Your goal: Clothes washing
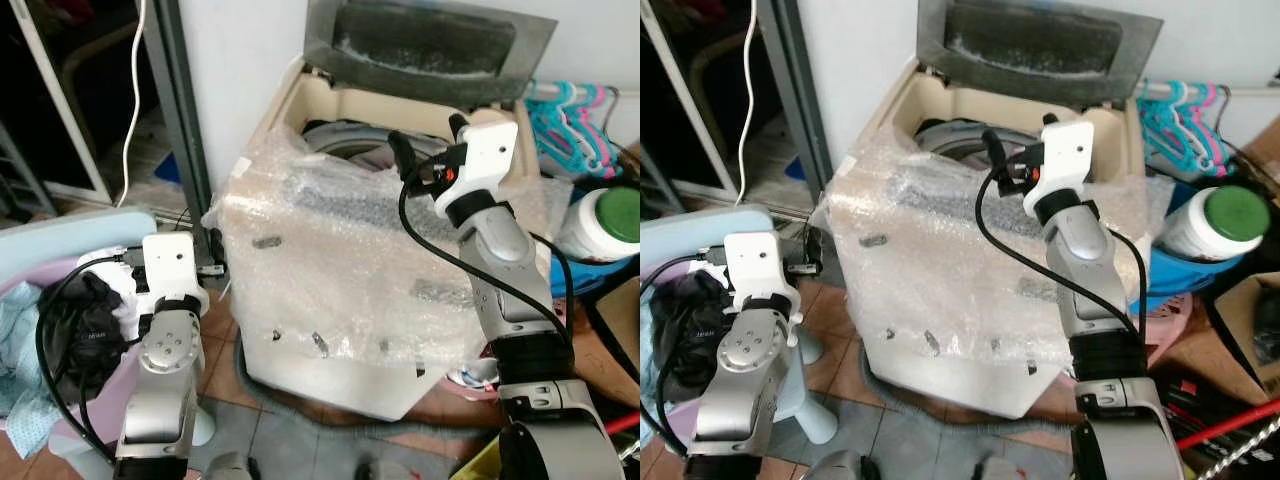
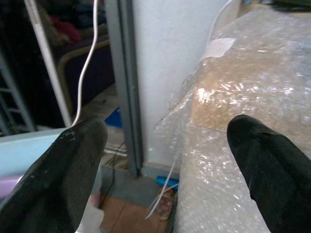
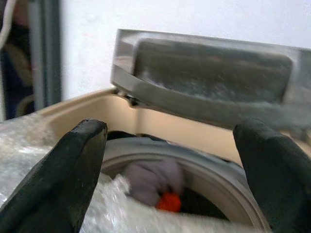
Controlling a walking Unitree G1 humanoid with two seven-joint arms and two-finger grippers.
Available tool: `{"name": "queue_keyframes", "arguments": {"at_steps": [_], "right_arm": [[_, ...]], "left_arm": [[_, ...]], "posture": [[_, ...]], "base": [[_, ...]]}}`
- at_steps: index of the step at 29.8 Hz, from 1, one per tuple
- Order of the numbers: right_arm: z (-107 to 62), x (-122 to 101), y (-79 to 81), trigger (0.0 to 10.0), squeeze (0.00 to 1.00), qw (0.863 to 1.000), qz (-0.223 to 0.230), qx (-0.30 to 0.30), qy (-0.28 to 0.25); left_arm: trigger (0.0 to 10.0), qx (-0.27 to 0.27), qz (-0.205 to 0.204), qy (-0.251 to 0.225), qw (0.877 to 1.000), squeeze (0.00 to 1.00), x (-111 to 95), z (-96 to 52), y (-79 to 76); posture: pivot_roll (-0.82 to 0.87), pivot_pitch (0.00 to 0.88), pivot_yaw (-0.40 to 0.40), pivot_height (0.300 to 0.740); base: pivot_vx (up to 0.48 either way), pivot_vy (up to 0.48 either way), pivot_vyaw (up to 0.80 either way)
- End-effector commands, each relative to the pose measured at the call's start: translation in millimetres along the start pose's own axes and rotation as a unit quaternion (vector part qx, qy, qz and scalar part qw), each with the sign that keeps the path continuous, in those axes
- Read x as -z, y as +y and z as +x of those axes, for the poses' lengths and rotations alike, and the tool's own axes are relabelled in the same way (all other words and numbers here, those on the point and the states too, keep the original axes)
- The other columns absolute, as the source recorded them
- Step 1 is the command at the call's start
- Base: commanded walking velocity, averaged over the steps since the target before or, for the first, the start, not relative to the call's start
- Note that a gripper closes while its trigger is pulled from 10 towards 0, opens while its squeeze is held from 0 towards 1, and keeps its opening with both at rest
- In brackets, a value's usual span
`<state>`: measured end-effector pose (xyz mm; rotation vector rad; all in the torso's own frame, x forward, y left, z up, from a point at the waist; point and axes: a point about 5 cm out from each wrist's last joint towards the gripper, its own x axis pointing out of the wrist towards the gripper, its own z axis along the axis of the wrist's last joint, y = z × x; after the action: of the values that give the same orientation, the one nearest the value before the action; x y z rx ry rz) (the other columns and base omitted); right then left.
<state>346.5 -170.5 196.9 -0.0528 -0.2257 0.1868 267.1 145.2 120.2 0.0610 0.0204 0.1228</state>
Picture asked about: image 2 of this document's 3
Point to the white paper label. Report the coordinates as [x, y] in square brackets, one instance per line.
[218, 47]

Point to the red cloth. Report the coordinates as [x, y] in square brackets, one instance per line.
[65, 30]

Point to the dark purple sofa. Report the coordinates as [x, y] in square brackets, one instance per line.
[85, 68]

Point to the grey metal door frame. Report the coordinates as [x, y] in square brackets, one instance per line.
[126, 85]

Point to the grey metal ladder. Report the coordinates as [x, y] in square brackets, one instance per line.
[12, 97]

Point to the light blue washer top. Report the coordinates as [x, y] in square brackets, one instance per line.
[26, 150]

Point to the white plastic pipe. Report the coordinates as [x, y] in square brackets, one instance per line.
[48, 60]

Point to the blue plastic object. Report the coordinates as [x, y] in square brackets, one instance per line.
[166, 181]

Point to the bubble wrapped cardboard box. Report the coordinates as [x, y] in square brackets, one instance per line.
[243, 97]

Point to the brown sandal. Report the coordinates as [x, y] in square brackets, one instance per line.
[165, 204]

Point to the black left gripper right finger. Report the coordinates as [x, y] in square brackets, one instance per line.
[274, 170]

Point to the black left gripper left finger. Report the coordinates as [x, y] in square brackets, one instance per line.
[56, 174]

